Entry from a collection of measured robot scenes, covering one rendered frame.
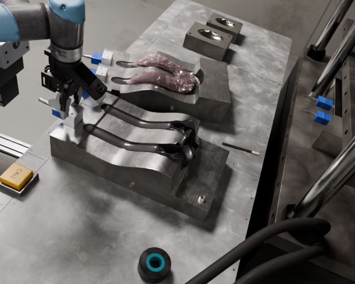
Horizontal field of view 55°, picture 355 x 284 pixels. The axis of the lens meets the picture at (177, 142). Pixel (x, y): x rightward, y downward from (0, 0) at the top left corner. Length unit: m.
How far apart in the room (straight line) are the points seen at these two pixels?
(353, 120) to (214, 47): 0.72
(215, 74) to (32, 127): 1.34
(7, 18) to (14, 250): 0.53
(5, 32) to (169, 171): 0.50
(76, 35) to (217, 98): 0.60
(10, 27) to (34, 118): 1.61
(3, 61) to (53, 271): 0.67
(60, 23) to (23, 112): 1.65
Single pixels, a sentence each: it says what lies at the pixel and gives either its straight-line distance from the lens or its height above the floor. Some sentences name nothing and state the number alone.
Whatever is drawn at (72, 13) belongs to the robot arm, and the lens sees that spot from 0.79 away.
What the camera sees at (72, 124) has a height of 0.91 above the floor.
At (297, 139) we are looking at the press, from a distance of 1.45.
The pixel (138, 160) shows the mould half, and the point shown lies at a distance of 0.96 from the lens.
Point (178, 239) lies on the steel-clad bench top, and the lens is 0.98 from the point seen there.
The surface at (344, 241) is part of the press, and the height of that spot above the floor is 0.78.
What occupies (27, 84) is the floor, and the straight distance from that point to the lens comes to 2.63.
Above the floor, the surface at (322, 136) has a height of 0.85.
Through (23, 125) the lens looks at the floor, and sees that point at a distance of 2.34.
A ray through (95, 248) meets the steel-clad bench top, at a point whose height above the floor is 0.80.
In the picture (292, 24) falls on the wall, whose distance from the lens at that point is 3.69.
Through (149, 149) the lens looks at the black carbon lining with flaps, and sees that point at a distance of 1.00.
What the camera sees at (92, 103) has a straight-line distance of 1.12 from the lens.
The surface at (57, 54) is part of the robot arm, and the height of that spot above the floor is 1.16.
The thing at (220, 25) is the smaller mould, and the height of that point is 0.86.
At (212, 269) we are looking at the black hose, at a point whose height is 0.88.
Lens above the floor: 1.64
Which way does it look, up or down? 45 degrees down
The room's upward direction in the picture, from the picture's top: 18 degrees clockwise
